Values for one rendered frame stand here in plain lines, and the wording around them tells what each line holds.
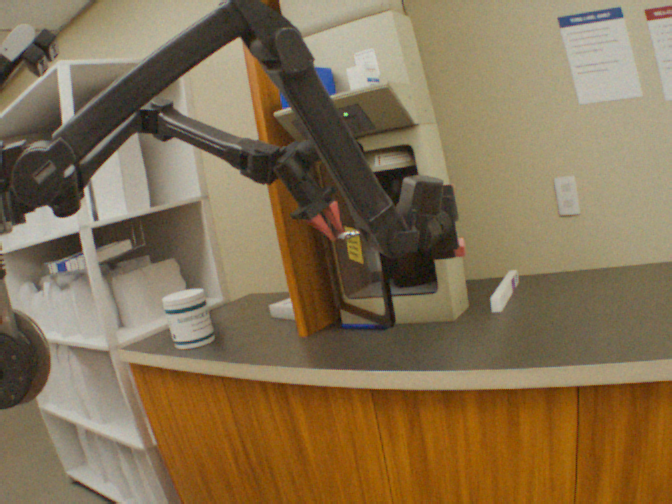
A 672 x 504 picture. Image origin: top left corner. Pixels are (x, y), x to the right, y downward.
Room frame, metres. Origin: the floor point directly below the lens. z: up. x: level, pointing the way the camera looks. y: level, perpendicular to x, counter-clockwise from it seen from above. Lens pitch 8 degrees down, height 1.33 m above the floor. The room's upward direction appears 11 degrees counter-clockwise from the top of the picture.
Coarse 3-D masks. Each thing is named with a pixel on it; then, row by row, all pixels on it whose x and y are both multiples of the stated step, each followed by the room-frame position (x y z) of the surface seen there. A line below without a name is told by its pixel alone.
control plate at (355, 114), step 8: (344, 112) 1.26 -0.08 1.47; (352, 112) 1.25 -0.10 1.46; (360, 112) 1.24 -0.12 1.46; (296, 120) 1.32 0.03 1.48; (344, 120) 1.28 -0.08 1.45; (352, 120) 1.27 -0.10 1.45; (360, 120) 1.27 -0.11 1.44; (368, 120) 1.26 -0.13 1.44; (296, 128) 1.35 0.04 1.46; (352, 128) 1.30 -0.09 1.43; (360, 128) 1.29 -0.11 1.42; (368, 128) 1.28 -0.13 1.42; (304, 136) 1.36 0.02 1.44
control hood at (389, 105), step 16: (336, 96) 1.23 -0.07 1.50; (352, 96) 1.21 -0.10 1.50; (368, 96) 1.20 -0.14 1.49; (384, 96) 1.18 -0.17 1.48; (400, 96) 1.19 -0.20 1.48; (288, 112) 1.31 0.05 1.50; (368, 112) 1.24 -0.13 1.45; (384, 112) 1.22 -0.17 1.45; (400, 112) 1.21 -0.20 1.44; (288, 128) 1.36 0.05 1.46; (384, 128) 1.27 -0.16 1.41
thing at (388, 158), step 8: (368, 152) 1.38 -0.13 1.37; (376, 152) 1.35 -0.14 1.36; (384, 152) 1.34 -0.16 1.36; (392, 152) 1.34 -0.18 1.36; (400, 152) 1.34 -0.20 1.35; (408, 152) 1.34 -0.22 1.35; (368, 160) 1.37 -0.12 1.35; (376, 160) 1.35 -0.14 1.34; (384, 160) 1.34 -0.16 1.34; (392, 160) 1.33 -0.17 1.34; (400, 160) 1.33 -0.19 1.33; (408, 160) 1.33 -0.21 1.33; (376, 168) 1.34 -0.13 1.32; (384, 168) 1.33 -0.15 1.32; (392, 168) 1.32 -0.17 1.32
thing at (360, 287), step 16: (320, 160) 1.34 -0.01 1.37; (320, 176) 1.36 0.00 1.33; (336, 192) 1.28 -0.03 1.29; (352, 224) 1.23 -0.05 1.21; (336, 240) 1.34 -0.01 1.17; (336, 256) 1.36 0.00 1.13; (368, 256) 1.18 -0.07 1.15; (336, 272) 1.38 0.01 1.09; (352, 272) 1.28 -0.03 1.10; (368, 272) 1.19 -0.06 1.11; (384, 272) 1.13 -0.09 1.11; (352, 288) 1.30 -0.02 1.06; (368, 288) 1.21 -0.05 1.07; (384, 288) 1.13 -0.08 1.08; (352, 304) 1.32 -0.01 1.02; (368, 304) 1.22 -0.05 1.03; (384, 304) 1.14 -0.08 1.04; (384, 320) 1.16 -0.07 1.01
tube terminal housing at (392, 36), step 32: (320, 32) 1.37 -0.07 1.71; (352, 32) 1.31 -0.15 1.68; (384, 32) 1.27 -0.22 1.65; (320, 64) 1.38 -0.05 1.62; (352, 64) 1.33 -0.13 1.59; (384, 64) 1.28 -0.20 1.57; (416, 64) 1.30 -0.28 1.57; (416, 96) 1.26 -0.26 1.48; (416, 128) 1.25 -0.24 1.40; (416, 160) 1.26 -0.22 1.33; (448, 288) 1.25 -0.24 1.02; (352, 320) 1.41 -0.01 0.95; (416, 320) 1.31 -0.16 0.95; (448, 320) 1.26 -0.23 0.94
